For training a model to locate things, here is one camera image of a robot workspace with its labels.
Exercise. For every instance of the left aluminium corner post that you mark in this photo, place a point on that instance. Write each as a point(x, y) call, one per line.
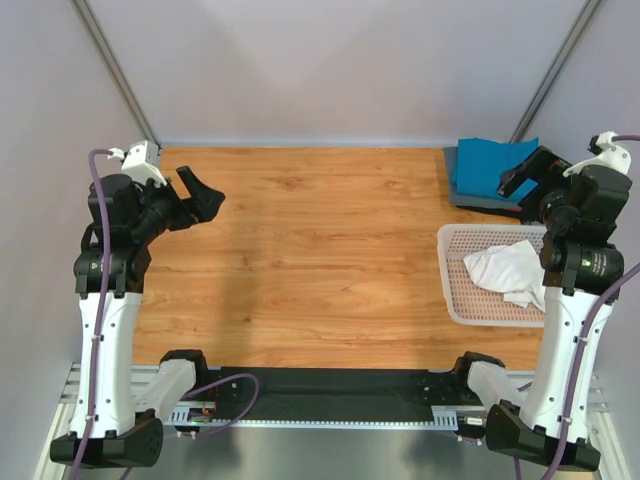
point(99, 40)

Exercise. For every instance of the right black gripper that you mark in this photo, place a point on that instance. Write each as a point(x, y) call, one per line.
point(545, 165)

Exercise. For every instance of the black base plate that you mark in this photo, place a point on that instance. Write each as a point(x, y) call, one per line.
point(350, 394)

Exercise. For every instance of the folded black red t-shirt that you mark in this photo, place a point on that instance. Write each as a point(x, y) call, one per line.
point(507, 213)

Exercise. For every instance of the aluminium corner post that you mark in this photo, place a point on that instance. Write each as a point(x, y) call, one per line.
point(99, 40)
point(579, 27)

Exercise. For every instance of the grey slotted cable duct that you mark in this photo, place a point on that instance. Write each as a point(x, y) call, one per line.
point(443, 420)

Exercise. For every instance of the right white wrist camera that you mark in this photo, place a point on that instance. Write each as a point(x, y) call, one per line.
point(606, 153)

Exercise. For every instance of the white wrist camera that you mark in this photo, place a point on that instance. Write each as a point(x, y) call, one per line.
point(606, 153)
point(141, 163)

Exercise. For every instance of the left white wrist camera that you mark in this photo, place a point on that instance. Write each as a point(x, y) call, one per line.
point(141, 163)

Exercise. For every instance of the white plastic basket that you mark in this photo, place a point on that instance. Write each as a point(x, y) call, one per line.
point(468, 304)

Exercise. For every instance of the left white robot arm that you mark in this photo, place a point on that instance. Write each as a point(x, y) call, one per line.
point(112, 427)

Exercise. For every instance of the right aluminium corner post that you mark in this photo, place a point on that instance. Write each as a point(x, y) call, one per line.
point(579, 27)

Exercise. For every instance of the aluminium frame rail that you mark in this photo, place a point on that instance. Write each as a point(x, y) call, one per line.
point(140, 376)

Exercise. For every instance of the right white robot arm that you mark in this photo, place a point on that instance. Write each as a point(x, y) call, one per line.
point(583, 273)

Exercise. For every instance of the white t-shirt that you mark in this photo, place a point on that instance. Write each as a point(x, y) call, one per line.
point(511, 270)

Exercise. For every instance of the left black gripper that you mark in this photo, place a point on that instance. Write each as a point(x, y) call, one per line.
point(199, 207)

